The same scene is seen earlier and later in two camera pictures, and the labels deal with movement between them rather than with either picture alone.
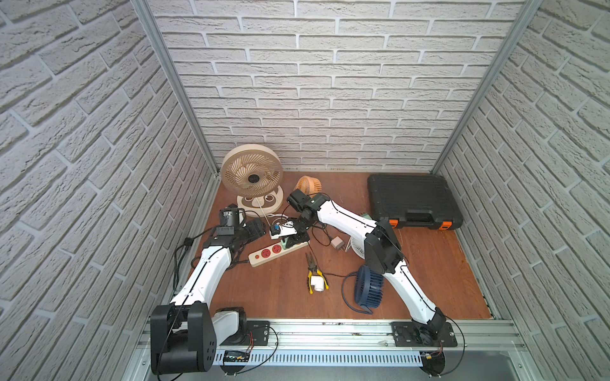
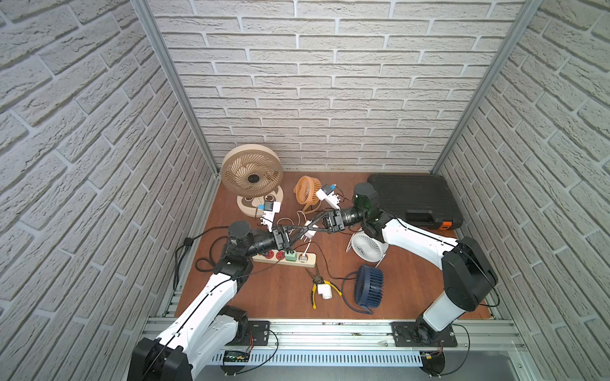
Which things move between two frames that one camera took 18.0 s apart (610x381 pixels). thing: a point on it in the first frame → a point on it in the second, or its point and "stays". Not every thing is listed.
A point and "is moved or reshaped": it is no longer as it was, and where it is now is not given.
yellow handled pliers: [313, 271] → [317, 279]
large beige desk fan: [254, 172] stays
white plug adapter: [318, 282] → [326, 290]
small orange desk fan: [308, 185] stays
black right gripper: [296, 239] → [332, 221]
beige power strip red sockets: [272, 252] is moved or reshaped
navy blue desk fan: [369, 288] stays
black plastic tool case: [415, 201] stays
